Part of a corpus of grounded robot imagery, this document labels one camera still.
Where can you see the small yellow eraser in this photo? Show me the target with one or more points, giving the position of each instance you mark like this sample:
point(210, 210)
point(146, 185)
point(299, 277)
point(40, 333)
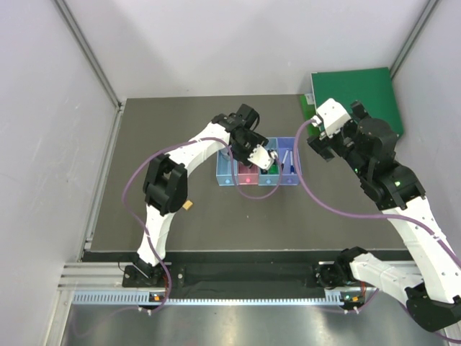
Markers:
point(188, 205)

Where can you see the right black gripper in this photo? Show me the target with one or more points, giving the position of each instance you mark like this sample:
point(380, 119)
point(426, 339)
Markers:
point(322, 145)

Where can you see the pink bin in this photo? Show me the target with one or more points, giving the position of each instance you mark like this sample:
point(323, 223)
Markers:
point(250, 177)

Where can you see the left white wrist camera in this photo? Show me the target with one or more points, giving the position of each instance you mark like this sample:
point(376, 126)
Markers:
point(262, 157)

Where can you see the black capped white marker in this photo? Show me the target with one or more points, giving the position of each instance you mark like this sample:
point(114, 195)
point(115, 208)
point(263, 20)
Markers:
point(284, 159)

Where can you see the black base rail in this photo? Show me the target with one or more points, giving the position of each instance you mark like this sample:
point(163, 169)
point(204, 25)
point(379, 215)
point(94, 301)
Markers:
point(193, 277)

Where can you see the purple bin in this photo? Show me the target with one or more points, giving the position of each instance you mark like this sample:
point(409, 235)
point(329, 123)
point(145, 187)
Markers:
point(287, 143)

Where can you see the green ring binder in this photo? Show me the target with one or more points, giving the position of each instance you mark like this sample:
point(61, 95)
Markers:
point(372, 87)

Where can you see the grey clear jar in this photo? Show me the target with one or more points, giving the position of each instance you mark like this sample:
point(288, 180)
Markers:
point(225, 155)

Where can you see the slotted cable duct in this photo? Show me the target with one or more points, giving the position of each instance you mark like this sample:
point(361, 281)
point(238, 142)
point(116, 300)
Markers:
point(149, 298)

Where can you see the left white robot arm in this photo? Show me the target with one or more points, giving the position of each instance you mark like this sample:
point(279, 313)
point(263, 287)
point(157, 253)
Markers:
point(166, 183)

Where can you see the green highlighter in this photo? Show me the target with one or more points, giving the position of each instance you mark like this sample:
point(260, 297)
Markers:
point(274, 170)

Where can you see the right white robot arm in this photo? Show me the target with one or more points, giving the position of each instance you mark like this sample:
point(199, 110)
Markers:
point(367, 144)

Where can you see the light blue bin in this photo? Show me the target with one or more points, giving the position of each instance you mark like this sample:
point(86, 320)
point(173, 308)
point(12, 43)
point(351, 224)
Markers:
point(224, 170)
point(270, 177)

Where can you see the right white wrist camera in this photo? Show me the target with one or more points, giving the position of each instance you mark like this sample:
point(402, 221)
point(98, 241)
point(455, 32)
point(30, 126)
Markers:
point(330, 118)

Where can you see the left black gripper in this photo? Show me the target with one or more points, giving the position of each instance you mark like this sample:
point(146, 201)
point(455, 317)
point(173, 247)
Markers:
point(256, 139)

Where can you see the blue capped white marker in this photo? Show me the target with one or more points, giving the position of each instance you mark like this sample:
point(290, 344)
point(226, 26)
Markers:
point(292, 166)

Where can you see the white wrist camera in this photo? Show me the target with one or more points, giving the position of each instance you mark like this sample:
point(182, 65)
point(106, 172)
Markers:
point(330, 118)
point(262, 157)

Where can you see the blue jar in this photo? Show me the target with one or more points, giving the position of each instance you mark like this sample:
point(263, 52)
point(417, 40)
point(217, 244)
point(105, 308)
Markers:
point(243, 167)

